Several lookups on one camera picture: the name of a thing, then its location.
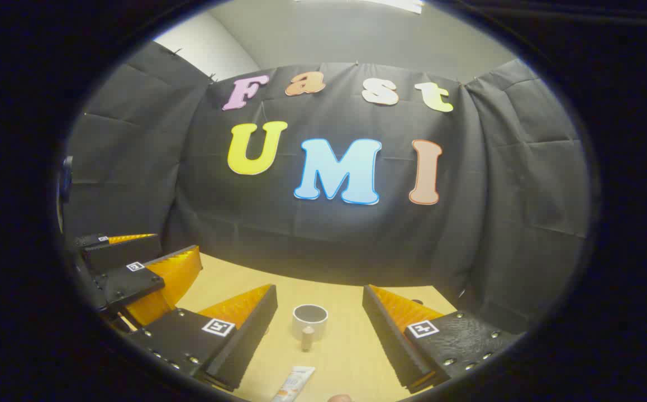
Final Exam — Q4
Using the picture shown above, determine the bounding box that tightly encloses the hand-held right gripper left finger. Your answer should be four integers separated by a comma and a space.
127, 284, 279, 391

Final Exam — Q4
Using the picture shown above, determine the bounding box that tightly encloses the light wooden desktop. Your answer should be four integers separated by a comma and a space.
117, 252, 458, 402

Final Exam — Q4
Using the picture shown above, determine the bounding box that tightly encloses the white cup with wooden handle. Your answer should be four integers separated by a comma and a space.
292, 304, 329, 352

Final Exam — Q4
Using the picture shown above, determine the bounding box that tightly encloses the black backdrop cloth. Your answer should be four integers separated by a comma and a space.
58, 42, 592, 336

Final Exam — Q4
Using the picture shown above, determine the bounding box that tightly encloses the white toothpaste tube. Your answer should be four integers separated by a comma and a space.
270, 366, 316, 402

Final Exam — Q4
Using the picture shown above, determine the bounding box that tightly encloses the ceiling light panel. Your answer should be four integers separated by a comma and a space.
296, 0, 426, 15

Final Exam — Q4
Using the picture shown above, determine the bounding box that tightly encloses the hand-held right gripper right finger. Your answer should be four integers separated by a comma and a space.
362, 284, 526, 393

